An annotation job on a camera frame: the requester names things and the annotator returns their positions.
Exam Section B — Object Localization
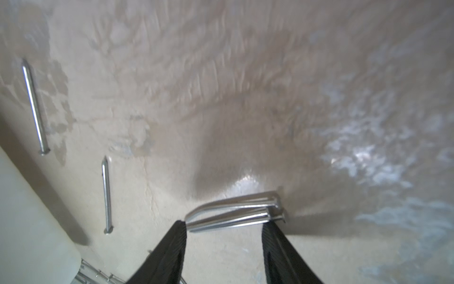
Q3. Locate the white plastic storage box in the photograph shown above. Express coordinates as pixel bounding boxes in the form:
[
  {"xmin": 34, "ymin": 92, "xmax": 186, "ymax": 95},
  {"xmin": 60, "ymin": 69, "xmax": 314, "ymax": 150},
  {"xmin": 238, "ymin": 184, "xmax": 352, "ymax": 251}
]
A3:
[{"xmin": 1, "ymin": 151, "xmax": 82, "ymax": 284}]

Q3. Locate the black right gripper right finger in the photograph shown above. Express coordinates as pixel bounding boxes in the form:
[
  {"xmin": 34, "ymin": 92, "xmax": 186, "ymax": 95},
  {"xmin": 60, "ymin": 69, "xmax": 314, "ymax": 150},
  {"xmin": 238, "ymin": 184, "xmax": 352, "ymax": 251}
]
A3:
[{"xmin": 261, "ymin": 221, "xmax": 322, "ymax": 284}]

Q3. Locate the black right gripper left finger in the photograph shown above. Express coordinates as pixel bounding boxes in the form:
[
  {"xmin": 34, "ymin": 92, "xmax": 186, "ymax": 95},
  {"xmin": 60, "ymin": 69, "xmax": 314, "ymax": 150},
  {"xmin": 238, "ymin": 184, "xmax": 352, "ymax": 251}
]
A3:
[{"xmin": 127, "ymin": 220, "xmax": 187, "ymax": 284}]

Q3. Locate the steel nail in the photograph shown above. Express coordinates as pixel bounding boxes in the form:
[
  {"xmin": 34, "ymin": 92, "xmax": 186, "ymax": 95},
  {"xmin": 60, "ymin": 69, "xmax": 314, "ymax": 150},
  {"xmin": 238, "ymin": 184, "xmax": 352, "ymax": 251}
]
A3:
[
  {"xmin": 22, "ymin": 59, "xmax": 50, "ymax": 156},
  {"xmin": 184, "ymin": 195, "xmax": 281, "ymax": 222},
  {"xmin": 186, "ymin": 207, "xmax": 287, "ymax": 233},
  {"xmin": 101, "ymin": 156, "xmax": 114, "ymax": 235}
]

